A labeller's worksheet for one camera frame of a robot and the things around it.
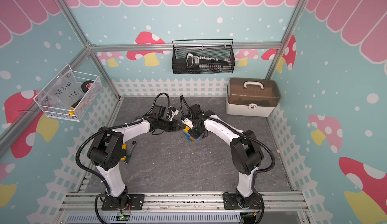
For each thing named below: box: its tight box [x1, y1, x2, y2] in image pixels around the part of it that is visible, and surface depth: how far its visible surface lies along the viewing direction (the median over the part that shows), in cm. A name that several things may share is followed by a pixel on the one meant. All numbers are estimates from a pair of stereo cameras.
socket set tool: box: [185, 52, 232, 73], surface depth 91 cm
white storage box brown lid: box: [225, 77, 281, 118], surface depth 102 cm
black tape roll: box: [81, 80, 95, 93], surface depth 81 cm
